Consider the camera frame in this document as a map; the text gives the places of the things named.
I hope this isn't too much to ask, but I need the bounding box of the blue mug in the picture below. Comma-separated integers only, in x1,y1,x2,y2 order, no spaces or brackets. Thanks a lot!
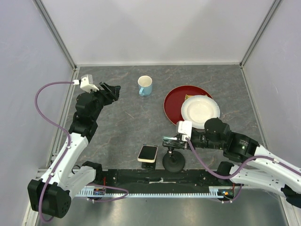
137,75,152,97

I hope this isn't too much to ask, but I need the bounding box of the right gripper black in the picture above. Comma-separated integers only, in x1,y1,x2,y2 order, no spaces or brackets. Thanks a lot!
171,131,224,152

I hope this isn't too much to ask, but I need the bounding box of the aluminium frame rail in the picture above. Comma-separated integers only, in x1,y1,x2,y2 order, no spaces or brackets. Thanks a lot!
28,168,52,188

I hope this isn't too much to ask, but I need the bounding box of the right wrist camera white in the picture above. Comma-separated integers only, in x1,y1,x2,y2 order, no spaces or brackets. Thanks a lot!
176,121,192,142

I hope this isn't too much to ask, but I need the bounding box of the grey slotted cable duct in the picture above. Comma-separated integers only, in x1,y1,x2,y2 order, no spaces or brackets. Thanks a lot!
76,186,235,199

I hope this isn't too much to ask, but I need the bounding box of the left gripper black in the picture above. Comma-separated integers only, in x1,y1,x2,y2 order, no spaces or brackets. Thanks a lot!
85,81,120,121

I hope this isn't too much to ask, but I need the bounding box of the phone with beige case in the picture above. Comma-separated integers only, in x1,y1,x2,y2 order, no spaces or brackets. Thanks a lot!
137,145,158,163

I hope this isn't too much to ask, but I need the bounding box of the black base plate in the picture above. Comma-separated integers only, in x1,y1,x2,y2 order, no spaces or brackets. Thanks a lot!
91,169,240,194

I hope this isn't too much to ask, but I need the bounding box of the red round tray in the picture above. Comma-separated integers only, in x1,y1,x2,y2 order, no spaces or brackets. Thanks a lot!
163,85,212,125

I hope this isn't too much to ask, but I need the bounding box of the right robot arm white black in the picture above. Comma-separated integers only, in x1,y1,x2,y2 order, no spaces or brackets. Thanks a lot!
177,118,301,208

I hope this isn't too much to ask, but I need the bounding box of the black round-base phone holder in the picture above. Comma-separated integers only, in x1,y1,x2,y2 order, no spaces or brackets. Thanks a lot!
162,148,185,173

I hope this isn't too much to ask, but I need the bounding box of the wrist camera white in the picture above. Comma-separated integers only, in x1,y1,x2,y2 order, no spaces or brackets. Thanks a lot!
176,121,192,142
72,74,99,93

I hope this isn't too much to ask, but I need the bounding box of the white paper plate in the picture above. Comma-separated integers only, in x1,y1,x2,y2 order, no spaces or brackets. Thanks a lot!
181,95,221,129

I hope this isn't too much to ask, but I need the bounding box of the black folding phone stand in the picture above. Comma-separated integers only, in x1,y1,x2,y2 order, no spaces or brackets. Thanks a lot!
141,147,158,170

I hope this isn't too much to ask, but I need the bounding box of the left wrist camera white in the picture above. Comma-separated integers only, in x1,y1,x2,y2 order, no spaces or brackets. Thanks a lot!
72,74,99,93

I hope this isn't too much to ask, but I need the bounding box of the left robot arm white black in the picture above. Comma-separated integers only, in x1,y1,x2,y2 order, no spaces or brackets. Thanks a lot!
27,82,121,223

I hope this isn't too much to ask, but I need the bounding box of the dark phone with grey case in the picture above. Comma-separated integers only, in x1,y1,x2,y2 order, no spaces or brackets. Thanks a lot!
162,137,187,149

